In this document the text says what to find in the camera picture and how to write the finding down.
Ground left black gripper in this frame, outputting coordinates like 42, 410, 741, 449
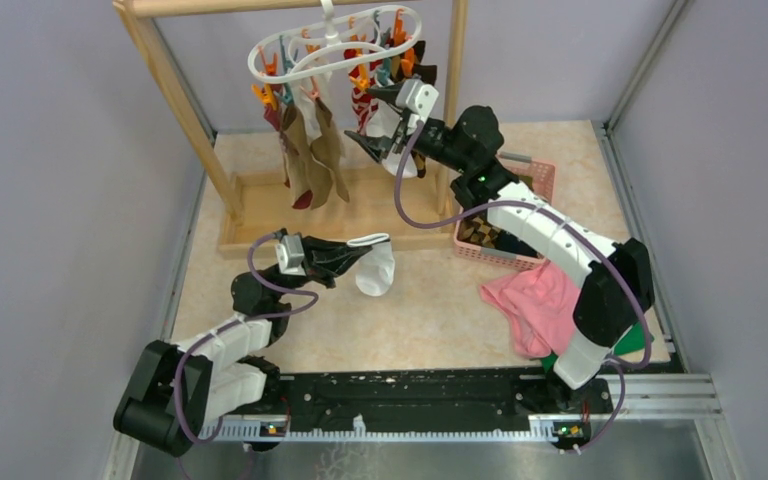
275, 231, 371, 297

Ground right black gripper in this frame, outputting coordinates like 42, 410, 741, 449
344, 82, 470, 175

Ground white sock black stripes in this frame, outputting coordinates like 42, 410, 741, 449
365, 101, 401, 176

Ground red white striped sock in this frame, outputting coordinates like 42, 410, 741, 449
348, 61, 380, 134

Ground white round clip hanger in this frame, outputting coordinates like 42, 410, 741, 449
247, 1, 424, 112

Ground brown argyle sock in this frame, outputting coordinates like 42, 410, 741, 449
394, 40, 438, 85

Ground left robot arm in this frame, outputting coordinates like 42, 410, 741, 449
112, 229, 390, 458

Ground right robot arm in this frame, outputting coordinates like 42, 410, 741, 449
346, 79, 655, 412

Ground pink clip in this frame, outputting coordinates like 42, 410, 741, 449
299, 77, 321, 103

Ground brown argyle socks in basket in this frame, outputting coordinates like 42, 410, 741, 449
456, 220, 502, 249

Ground tan hanging sock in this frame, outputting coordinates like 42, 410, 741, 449
279, 105, 333, 210
310, 98, 350, 209

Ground dark red hanging sock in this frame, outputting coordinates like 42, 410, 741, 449
263, 106, 313, 210

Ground pink laundry basket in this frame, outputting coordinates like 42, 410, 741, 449
454, 154, 556, 271

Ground pink cloth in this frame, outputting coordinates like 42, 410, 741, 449
479, 262, 580, 358

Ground green cloth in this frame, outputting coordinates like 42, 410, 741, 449
539, 324, 645, 372

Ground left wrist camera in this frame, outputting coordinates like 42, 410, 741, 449
275, 234, 305, 276

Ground wooden drying rack frame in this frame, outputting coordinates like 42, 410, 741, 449
113, 1, 452, 258

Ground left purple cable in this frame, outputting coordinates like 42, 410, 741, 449
173, 231, 320, 480

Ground purple cable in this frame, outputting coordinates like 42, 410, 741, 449
393, 119, 655, 455
173, 231, 320, 480

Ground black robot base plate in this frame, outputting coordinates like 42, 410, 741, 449
233, 367, 614, 433

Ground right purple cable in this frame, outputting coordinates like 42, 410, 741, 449
393, 119, 655, 455

